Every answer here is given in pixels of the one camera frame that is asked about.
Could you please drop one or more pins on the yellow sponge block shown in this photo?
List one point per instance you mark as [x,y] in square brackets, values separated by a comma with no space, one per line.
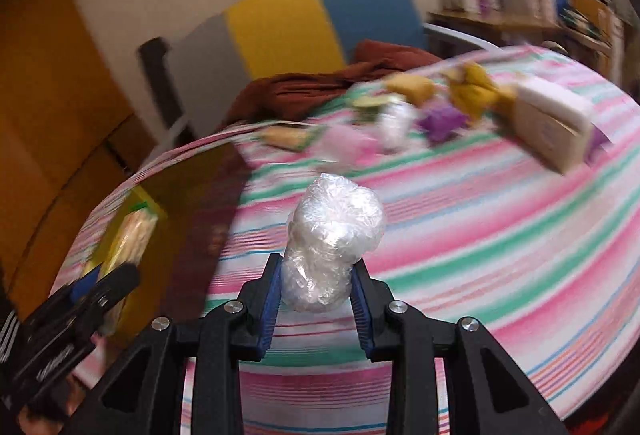
[416,89]

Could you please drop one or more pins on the white beige box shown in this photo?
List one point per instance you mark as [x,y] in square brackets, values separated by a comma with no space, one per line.
[553,121]

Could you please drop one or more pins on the pink hair roller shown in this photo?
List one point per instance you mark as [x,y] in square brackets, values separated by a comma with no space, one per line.
[348,146]

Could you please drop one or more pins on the gold metal tin tray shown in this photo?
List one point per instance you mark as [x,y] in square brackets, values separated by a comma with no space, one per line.
[199,198]

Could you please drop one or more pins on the dark red blanket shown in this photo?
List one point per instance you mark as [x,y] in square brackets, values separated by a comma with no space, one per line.
[293,96]

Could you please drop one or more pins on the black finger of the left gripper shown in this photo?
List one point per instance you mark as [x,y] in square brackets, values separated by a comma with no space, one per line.
[66,322]

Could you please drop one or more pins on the purple cube block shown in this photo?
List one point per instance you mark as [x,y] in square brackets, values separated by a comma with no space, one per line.
[596,144]

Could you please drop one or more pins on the cluttered wooden shelf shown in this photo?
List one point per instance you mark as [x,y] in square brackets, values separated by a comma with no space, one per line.
[611,25]

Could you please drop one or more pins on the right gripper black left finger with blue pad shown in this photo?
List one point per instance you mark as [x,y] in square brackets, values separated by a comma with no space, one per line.
[142,391]

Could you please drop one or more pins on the wooden wardrobe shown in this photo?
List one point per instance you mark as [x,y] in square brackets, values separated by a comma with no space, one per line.
[68,139]

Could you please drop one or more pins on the purple box on desk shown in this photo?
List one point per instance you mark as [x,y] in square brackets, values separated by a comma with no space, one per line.
[487,8]

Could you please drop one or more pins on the clear plastic bag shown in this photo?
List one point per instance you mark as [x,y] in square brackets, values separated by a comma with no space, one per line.
[334,224]

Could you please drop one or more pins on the noodle snack packet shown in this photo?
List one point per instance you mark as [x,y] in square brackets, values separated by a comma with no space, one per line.
[288,138]

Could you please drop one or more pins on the yellow plush toy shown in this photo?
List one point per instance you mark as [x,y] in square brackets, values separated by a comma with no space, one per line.
[474,93]

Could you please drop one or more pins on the green gold small box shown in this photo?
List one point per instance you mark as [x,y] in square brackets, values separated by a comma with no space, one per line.
[369,106]

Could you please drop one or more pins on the wooden side desk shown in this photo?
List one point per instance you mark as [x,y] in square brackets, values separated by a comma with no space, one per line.
[502,29]

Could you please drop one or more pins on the grey yellow blue headboard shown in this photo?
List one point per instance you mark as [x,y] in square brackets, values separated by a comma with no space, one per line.
[262,38]

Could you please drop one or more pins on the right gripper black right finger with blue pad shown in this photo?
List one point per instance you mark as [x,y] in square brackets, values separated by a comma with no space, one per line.
[487,392]

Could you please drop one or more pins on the striped pink green bedsheet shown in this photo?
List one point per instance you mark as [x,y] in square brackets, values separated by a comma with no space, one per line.
[477,226]

